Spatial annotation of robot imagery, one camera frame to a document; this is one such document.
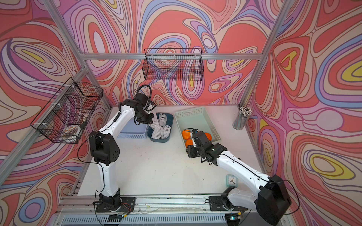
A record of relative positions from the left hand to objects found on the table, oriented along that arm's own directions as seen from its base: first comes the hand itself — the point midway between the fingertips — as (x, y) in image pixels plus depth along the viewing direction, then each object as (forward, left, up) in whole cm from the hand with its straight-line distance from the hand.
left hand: (153, 122), depth 92 cm
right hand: (-21, -25, -3) cm, 32 cm away
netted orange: (-4, -22, -9) cm, 24 cm away
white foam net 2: (+8, -5, -6) cm, 11 cm away
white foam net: (-3, -3, -4) cm, 6 cm away
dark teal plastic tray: (+6, -10, -8) cm, 15 cm away
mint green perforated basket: (+14, -31, -12) cm, 37 cm away
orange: (-11, -24, -8) cm, 27 cm away
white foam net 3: (-4, -9, -6) cm, 11 cm away
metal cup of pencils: (+4, -60, +4) cm, 60 cm away
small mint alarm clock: (-34, -48, -13) cm, 60 cm away
